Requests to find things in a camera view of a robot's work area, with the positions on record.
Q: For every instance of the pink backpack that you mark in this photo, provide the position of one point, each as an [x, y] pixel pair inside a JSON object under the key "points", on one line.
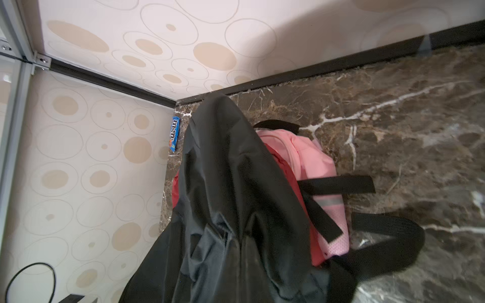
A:
{"points": [[307, 161]]}

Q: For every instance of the horizontal aluminium rail back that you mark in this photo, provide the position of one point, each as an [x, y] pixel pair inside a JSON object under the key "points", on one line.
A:
{"points": [[15, 40]]}

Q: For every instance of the black backpack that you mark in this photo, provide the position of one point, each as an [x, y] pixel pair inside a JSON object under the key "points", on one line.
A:
{"points": [[240, 231]]}

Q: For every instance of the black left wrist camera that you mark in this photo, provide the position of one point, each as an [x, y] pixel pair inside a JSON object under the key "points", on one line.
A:
{"points": [[75, 298]]}

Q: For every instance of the blue candy packet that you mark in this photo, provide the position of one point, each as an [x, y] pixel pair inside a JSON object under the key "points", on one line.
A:
{"points": [[174, 133]]}

